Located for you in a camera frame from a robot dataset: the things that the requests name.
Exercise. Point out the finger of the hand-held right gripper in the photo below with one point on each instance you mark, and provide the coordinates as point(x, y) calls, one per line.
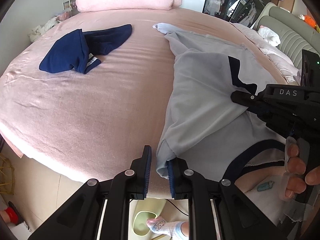
point(247, 99)

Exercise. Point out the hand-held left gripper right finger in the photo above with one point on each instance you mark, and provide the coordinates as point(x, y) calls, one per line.
point(171, 177)

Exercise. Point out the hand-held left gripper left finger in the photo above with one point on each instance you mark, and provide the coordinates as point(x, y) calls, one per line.
point(148, 172)

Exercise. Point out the light blue shirt navy trim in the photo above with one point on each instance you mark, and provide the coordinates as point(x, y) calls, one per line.
point(200, 92)

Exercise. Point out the heap of white clothes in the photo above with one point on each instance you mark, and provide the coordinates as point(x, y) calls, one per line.
point(42, 30)

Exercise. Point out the person's right hand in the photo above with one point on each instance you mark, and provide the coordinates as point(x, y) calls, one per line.
point(295, 166)

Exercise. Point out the green slipper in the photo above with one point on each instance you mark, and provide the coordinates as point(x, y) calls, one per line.
point(143, 217)

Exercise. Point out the person's foot in sock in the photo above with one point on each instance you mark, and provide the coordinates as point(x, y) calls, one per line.
point(165, 227)

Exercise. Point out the pale pink quilt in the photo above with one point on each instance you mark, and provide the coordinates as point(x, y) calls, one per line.
point(270, 52)

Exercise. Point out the grey-green padded headboard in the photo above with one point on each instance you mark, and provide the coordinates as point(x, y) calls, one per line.
point(295, 35)

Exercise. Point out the bed with pink sheet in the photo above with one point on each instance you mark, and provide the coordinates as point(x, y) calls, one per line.
point(87, 105)

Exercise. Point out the dark glass wardrobe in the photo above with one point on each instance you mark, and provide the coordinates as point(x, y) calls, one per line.
point(225, 0)

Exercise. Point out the red object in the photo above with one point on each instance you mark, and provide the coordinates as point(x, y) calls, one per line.
point(10, 215)

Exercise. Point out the navy blue garment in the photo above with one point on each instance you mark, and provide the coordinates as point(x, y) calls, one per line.
point(65, 52)

